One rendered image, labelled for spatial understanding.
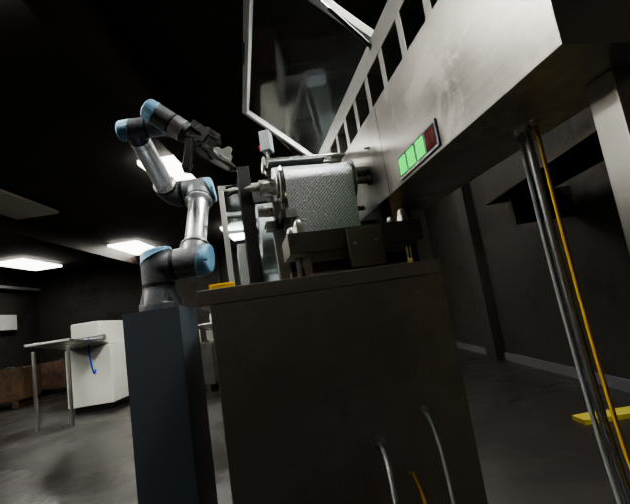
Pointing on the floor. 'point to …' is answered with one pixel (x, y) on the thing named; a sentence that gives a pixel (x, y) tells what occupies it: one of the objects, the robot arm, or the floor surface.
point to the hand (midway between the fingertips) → (230, 168)
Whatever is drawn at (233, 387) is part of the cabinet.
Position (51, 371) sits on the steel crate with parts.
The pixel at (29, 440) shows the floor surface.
